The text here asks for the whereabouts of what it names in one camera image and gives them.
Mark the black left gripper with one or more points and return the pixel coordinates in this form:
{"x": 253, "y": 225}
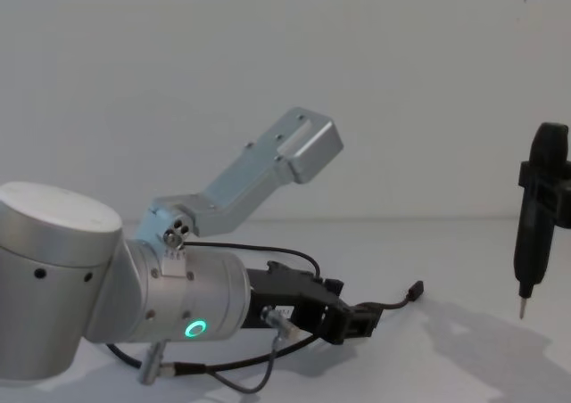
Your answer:
{"x": 285, "y": 289}

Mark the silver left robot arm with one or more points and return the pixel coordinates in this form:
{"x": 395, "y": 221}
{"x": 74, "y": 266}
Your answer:
{"x": 58, "y": 260}

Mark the black electric screwdriver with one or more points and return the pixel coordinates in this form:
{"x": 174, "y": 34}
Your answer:
{"x": 535, "y": 224}

